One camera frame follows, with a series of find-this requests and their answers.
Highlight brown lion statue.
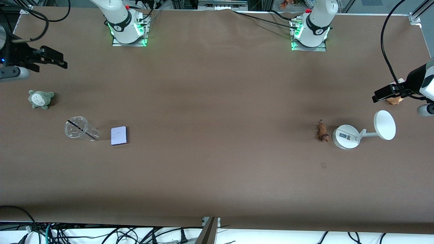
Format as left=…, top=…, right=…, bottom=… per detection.
left=316, top=119, right=330, bottom=143

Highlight purple flip phone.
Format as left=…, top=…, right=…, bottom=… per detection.
left=111, top=126, right=129, bottom=146

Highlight grey-green Totoro plush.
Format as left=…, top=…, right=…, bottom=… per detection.
left=28, top=90, right=55, bottom=110

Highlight white round stand with disc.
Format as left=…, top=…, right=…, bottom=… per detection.
left=332, top=110, right=396, bottom=150

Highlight clear plastic cup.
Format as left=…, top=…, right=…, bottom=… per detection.
left=64, top=116, right=100, bottom=142

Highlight black straw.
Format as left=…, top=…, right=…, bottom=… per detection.
left=67, top=120, right=97, bottom=140

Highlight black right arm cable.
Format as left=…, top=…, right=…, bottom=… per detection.
left=0, top=0, right=72, bottom=43

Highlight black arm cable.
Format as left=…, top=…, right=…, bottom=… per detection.
left=380, top=0, right=434, bottom=101
left=0, top=0, right=72, bottom=43

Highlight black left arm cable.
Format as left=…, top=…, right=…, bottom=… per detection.
left=380, top=0, right=434, bottom=101

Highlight aluminium frame corner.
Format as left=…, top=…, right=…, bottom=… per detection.
left=409, top=0, right=434, bottom=25

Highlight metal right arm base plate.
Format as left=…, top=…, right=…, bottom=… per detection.
left=112, top=13, right=150, bottom=47

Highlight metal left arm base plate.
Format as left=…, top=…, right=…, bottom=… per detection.
left=290, top=17, right=328, bottom=52

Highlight black left base cable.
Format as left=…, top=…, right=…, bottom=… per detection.
left=233, top=9, right=299, bottom=30

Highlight black looped cable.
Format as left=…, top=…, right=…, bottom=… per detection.
left=0, top=205, right=40, bottom=244

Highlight black plug cable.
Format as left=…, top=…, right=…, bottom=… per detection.
left=136, top=226, right=189, bottom=244

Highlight dark metal table post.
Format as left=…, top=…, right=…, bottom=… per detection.
left=195, top=217, right=221, bottom=244

